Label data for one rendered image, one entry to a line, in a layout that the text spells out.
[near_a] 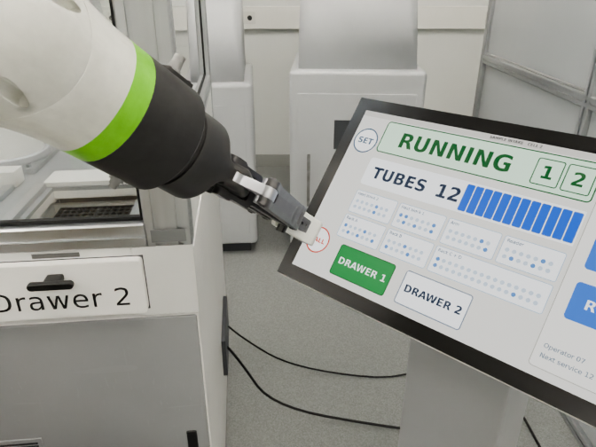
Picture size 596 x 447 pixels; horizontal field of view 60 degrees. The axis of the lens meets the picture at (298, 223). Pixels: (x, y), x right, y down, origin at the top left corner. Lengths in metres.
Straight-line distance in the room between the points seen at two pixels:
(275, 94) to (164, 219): 3.21
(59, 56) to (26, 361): 0.86
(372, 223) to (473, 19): 3.47
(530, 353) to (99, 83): 0.51
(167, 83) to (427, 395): 0.65
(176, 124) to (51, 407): 0.89
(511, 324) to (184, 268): 0.56
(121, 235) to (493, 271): 0.61
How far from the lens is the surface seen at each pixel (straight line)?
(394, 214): 0.73
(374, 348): 2.19
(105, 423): 1.21
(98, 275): 0.97
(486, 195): 0.70
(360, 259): 0.73
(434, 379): 0.85
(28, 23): 0.32
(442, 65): 4.17
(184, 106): 0.39
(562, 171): 0.70
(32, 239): 0.99
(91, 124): 0.36
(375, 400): 1.98
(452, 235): 0.69
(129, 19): 0.84
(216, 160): 0.42
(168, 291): 0.98
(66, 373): 1.14
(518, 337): 0.65
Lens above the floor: 1.37
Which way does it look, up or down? 25 degrees down
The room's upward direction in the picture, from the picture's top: straight up
